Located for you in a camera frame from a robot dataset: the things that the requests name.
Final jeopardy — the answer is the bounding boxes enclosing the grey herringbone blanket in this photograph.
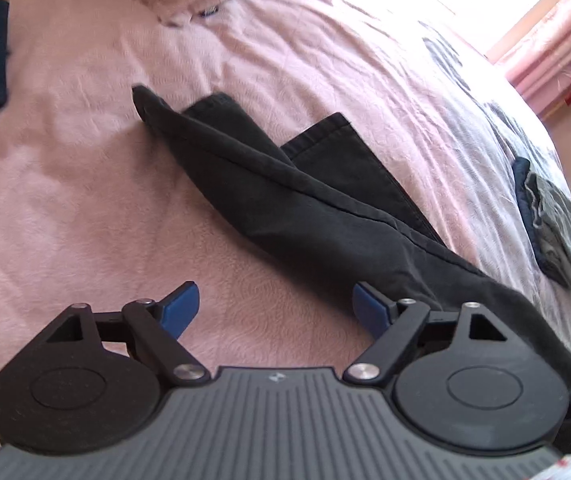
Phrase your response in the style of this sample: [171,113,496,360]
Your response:
[415,19,571,361]

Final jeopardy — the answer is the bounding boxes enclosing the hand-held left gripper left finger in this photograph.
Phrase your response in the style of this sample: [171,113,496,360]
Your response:
[40,281,212,387]

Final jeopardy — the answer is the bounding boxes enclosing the navy folded garment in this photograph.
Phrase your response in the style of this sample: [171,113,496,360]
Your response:
[512,157,549,267]

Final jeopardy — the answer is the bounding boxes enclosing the black pants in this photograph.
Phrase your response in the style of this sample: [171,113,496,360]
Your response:
[132,85,571,453]

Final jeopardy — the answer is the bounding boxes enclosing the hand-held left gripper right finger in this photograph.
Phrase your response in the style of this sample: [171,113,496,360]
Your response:
[343,281,511,389]

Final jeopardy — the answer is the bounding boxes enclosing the pink curtain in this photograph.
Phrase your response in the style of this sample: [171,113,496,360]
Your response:
[485,0,571,121]

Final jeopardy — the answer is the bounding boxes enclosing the grey folded garment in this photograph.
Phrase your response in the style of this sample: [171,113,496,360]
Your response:
[523,170,571,291]

